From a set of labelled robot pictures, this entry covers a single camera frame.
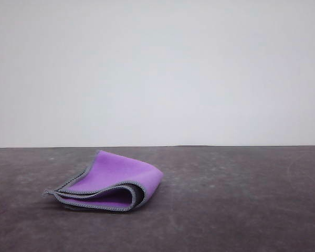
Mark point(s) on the purple towel with grey hem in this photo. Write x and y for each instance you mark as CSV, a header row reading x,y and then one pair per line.
x,y
120,173

